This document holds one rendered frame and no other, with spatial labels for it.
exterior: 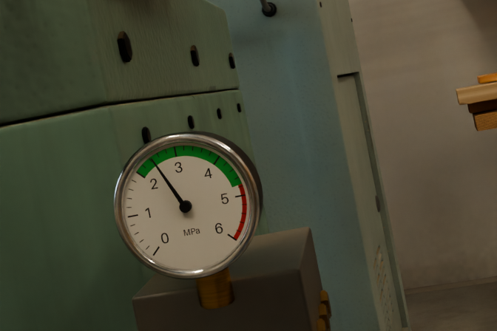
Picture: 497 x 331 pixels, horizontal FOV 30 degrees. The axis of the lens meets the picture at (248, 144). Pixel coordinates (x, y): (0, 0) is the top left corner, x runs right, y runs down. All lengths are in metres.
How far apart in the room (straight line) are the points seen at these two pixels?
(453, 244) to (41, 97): 2.52
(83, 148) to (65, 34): 0.06
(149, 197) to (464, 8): 2.52
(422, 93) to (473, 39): 0.22
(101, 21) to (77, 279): 0.13
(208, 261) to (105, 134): 0.10
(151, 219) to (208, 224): 0.02
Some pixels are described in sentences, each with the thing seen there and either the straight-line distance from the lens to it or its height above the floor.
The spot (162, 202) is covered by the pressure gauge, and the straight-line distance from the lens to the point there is 0.40.
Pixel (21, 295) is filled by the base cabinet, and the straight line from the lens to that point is 0.49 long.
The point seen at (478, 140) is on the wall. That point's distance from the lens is 2.89.
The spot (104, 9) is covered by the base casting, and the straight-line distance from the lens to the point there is 0.50.
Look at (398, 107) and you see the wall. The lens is 2.88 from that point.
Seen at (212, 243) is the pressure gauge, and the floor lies 0.64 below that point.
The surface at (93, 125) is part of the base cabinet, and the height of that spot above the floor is 0.70.
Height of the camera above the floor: 0.70
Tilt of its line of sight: 3 degrees down
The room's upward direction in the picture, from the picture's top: 11 degrees counter-clockwise
